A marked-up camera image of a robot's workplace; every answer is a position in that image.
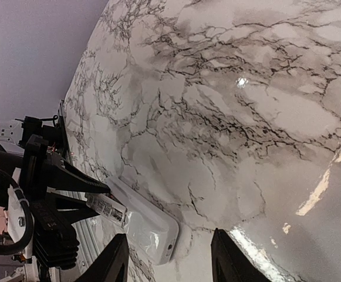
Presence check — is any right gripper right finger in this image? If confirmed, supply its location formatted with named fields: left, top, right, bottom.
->
left=211, top=229, right=279, bottom=281

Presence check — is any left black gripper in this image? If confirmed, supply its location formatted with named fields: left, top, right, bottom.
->
left=19, top=116, right=110, bottom=229

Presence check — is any white battery compartment cover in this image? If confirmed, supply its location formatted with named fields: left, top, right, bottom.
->
left=85, top=193, right=127, bottom=227

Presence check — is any front aluminium rail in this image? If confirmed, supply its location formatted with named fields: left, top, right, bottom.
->
left=58, top=99, right=99, bottom=272

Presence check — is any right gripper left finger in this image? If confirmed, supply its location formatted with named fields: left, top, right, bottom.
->
left=79, top=234, right=129, bottom=282

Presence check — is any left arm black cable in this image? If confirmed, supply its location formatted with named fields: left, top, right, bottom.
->
left=0, top=34, right=36, bottom=256

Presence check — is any white remote control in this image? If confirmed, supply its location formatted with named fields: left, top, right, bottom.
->
left=106, top=177, right=180, bottom=265

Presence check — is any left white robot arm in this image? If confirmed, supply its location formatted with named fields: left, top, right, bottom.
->
left=0, top=117, right=111, bottom=230

